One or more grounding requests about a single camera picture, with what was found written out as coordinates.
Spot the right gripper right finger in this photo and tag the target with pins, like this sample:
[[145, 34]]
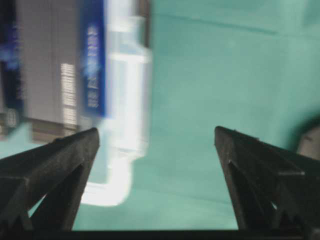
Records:
[[269, 187]]

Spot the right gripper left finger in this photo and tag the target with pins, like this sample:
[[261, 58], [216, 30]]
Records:
[[42, 188]]

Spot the black camera box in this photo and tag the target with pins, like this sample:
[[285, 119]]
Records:
[[52, 66]]

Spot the clear plastic storage case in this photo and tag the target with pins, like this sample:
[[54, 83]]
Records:
[[125, 129]]

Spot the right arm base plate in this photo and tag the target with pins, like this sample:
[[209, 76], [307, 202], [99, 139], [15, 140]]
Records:
[[309, 144]]

